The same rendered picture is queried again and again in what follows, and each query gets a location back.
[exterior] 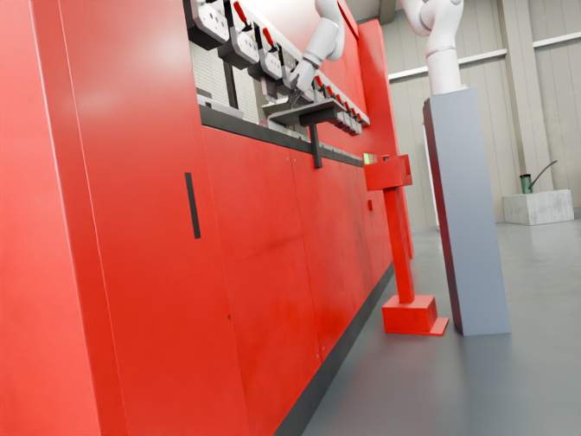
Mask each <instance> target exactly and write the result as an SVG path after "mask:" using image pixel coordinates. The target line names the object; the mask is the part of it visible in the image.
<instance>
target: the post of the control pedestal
mask: <svg viewBox="0 0 581 436"><path fill-rule="evenodd" d="M383 195H384V201H385V206H386V218H387V224H388V229H389V235H390V241H391V248H392V253H393V264H394V271H395V276H396V282H397V288H398V294H399V302H400V303H412V302H413V301H414V300H415V295H414V290H413V283H412V272H411V267H410V261H409V254H408V248H407V242H406V237H405V225H404V219H403V213H402V208H401V201H400V195H399V187H393V188H388V189H383Z"/></svg>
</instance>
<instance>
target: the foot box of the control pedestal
mask: <svg viewBox="0 0 581 436"><path fill-rule="evenodd" d="M381 309H382V315H383V321H384V327H385V333H399V334H413V335H428V336H442V335H443V334H444V331H445V329H446V327H447V324H448V322H449V320H450V319H449V318H448V317H437V307H436V301H435V296H434V295H415V300H414V301H413V302H412V303H400V302H399V295H393V296H392V297H391V298H390V299H389V300H388V301H387V302H386V303H385V304H384V305H383V306H382V308H381Z"/></svg>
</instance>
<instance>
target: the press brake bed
mask: <svg viewBox="0 0 581 436"><path fill-rule="evenodd" d="M201 127H202V132H203V137H204V144H205V149H206V155H207V165H208V171H209V176H210V183H211V188H212V193H213V199H214V210H215V215H216V221H217V227H218V232H219V238H220V249H221V254H222V259H223V266H224V271H225V277H226V282H227V293H228V298H229V304H230V310H231V315H232V321H233V332H234V337H235V342H236V349H237V354H238V360H239V370H240V376H241V381H242V388H243V393H244V398H245V404H246V415H247V420H248V426H249V432H250V436H302V434H303V432H304V430H305V428H306V427H307V425H308V424H309V422H310V420H311V418H312V416H313V414H314V413H315V411H316V409H317V408H318V406H319V404H320V402H321V401H322V398H323V396H324V395H325V394H326V392H327V390H328V389H329V386H330V384H331V383H332V381H333V380H334V378H335V376H336V374H337V372H338V371H339V369H340V367H341V366H342V364H343V362H344V360H345V359H346V357H347V355H348V352H349V351H350V350H351V348H352V346H353V345H354V342H355V340H356V339H357V337H358V336H359V334H360V333H361V330H362V328H363V327H364V325H365V323H366V321H367V320H368V318H369V316H370V315H371V313H372V311H373V309H374V307H375V306H376V304H377V303H378V301H379V299H380V297H381V295H382V293H383V291H384V290H385V289H386V286H387V284H388V283H389V281H390V279H391V277H392V276H393V274H394V272H395V271H394V264H393V253H392V248H391V241H390V235H389V229H388V224H387V218H386V206H385V201H384V195H383V190H373V191H367V185H366V178H365V172H364V168H361V167H358V166H354V165H351V164H347V163H342V162H338V161H335V160H332V159H328V158H325V157H321V158H322V168H320V169H318V168H315V163H314V158H313V155H312V154H309V153H306V152H302V151H297V150H293V149H290V148H286V147H283V146H280V145H276V144H271V143H267V142H264V141H261V140H257V139H254V138H249V137H245V136H241V135H238V134H235V133H231V132H228V131H222V130H219V129H215V128H213V127H209V126H205V125H201ZM373 199H375V201H376V207H377V209H375V210H371V211H370V208H369V202H368V200H373Z"/></svg>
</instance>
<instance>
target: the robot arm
mask: <svg viewBox="0 0 581 436"><path fill-rule="evenodd" d="M399 2H400V3H401V5H402V7H403V8H404V10H405V13H406V16H407V19H408V22H409V23H410V25H411V28H412V30H413V31H414V33H415V34H416V35H419V36H422V37H426V36H430V37H429V40H428V42H427V43H426V46H425V57H426V63H427V68H428V74H429V81H430V87H431V97H433V96H438V95H442V94H446V93H454V92H458V91H462V90H467V89H470V88H467V87H466V85H465V84H464V85H463V84H461V79H460V73H459V66H458V60H457V50H456V44H455V36H456V32H457V29H458V26H459V23H460V21H461V17H462V14H463V0H429V1H428V2H427V3H426V4H424V3H423V2H422V0H399ZM314 4H315V8H316V11H317V13H318V15H319V16H320V17H321V19H320V20H319V22H318V24H317V25H316V28H315V30H314V33H313V35H312V36H311V38H310V41H309V43H308V45H307V47H306V49H305V50H304V52H303V55H302V60H300V62H299V63H298V65H297V67H296V69H295V70H294V72H293V74H292V76H291V77H290V80H289V82H290V84H291V86H290V87H291V91H290V93H291V94H290V96H289V98H288V99H287V101H286V103H287V104H288V105H290V106H294V105H295V104H296V102H297V99H298V98H299V96H300V95H301V94H303V92H307V91H308V89H309V87H310V84H311V82H312V81H313V78H314V76H315V74H316V70H318V67H321V65H322V63H323V61H324V59H325V58H326V59H327V60H328V61H333V62H334V61H338V60H339V59H340V58H341V56H342V51H343V46H344V24H343V20H342V15H341V12H340V10H339V8H338V5H337V0H314Z"/></svg>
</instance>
